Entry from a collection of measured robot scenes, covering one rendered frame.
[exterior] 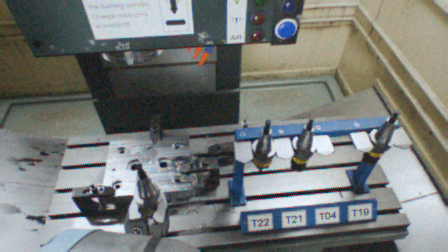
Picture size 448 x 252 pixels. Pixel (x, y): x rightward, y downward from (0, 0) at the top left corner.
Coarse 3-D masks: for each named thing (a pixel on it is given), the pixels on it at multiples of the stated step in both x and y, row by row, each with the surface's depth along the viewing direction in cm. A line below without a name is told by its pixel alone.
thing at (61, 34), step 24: (24, 0) 45; (48, 0) 46; (72, 0) 46; (192, 0) 48; (216, 0) 48; (24, 24) 48; (48, 24) 48; (72, 24) 49; (216, 24) 51; (264, 24) 52; (48, 48) 51; (72, 48) 52; (96, 48) 52; (120, 48) 53; (144, 48) 53; (168, 48) 54
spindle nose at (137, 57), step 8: (104, 56) 71; (112, 56) 69; (120, 56) 69; (128, 56) 69; (136, 56) 69; (144, 56) 70; (152, 56) 72; (120, 64) 71; (128, 64) 71; (136, 64) 71
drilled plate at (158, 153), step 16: (112, 144) 117; (128, 144) 117; (144, 144) 117; (160, 144) 117; (176, 144) 118; (112, 160) 112; (128, 160) 112; (144, 160) 112; (160, 160) 113; (176, 160) 112; (112, 176) 108; (128, 176) 108; (160, 176) 108; (176, 176) 108; (128, 192) 103; (176, 192) 105; (192, 192) 106
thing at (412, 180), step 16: (352, 96) 160; (368, 96) 156; (304, 112) 166; (320, 112) 162; (336, 112) 158; (352, 112) 154; (368, 112) 151; (384, 112) 147; (384, 160) 134; (400, 160) 132; (416, 160) 129; (400, 176) 128; (416, 176) 125; (432, 176) 121; (400, 192) 124; (416, 192) 122; (432, 192) 120; (416, 208) 119; (432, 208) 117; (416, 224) 116; (432, 224) 114; (400, 240) 115; (416, 240) 113; (432, 240) 111
